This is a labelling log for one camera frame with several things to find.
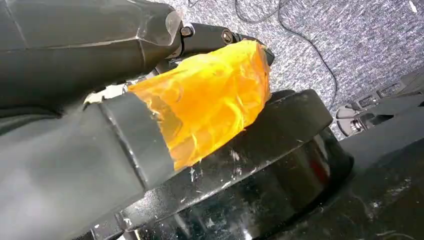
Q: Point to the black robot foot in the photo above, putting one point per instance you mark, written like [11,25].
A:
[384,139]
[258,172]

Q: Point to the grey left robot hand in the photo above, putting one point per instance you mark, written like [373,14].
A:
[82,132]

